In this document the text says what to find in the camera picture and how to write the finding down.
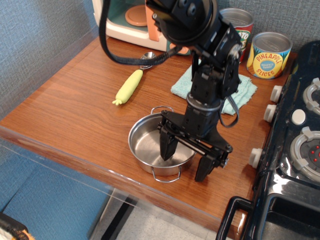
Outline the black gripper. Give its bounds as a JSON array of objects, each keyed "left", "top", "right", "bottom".
[{"left": 158, "top": 105, "right": 233, "bottom": 182}]

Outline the stainless steel pot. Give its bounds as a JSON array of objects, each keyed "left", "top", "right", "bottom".
[{"left": 128, "top": 106, "right": 196, "bottom": 184}]

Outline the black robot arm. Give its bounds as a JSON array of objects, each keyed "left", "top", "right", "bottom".
[{"left": 146, "top": 0, "right": 241, "bottom": 182}]

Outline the teal folded cloth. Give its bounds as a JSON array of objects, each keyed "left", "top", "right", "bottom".
[{"left": 170, "top": 66, "right": 258, "bottom": 116}]

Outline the dark toy stove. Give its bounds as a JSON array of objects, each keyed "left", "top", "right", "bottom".
[{"left": 216, "top": 40, "right": 320, "bottom": 240}]

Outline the pineapple slices can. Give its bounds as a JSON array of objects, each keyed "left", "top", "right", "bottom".
[{"left": 246, "top": 32, "right": 293, "bottom": 80}]

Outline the tomato sauce can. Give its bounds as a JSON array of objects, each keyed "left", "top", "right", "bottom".
[{"left": 220, "top": 8, "right": 254, "bottom": 62}]

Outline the orange black object corner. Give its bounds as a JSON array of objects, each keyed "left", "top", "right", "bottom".
[{"left": 0, "top": 212, "right": 35, "bottom": 240}]

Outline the spoon with green handle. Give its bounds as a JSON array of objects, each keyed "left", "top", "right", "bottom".
[{"left": 112, "top": 65, "right": 152, "bottom": 106}]

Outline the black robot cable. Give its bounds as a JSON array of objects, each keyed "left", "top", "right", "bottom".
[{"left": 98, "top": 0, "right": 183, "bottom": 66}]

